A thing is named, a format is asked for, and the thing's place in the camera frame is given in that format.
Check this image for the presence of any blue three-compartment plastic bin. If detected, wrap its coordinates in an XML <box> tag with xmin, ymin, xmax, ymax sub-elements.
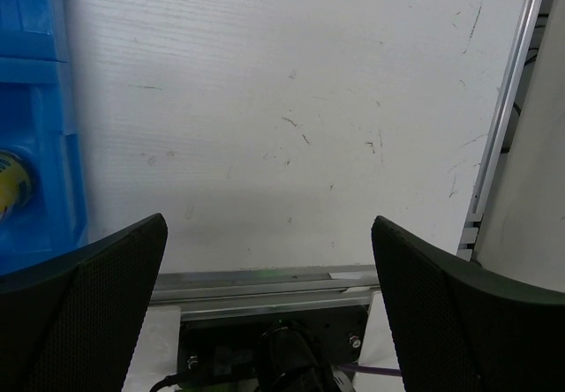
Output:
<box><xmin>1</xmin><ymin>0</ymin><xmax>87</xmax><ymax>274</ymax></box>

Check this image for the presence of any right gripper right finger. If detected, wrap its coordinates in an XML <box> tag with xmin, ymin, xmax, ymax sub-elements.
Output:
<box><xmin>372</xmin><ymin>216</ymin><xmax>564</xmax><ymax>391</ymax></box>

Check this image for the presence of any yellow-label brown bottle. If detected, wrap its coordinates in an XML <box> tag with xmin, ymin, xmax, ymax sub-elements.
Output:
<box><xmin>1</xmin><ymin>150</ymin><xmax>34</xmax><ymax>222</ymax></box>

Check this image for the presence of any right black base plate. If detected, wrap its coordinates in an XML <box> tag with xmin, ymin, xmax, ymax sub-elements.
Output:
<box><xmin>177</xmin><ymin>305</ymin><xmax>368</xmax><ymax>391</ymax></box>

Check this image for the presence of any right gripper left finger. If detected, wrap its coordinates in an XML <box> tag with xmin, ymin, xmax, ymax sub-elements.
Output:
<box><xmin>1</xmin><ymin>214</ymin><xmax>168</xmax><ymax>391</ymax></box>

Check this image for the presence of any right aluminium side rail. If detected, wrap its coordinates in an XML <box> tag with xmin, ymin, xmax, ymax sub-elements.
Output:
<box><xmin>456</xmin><ymin>0</ymin><xmax>543</xmax><ymax>260</ymax></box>

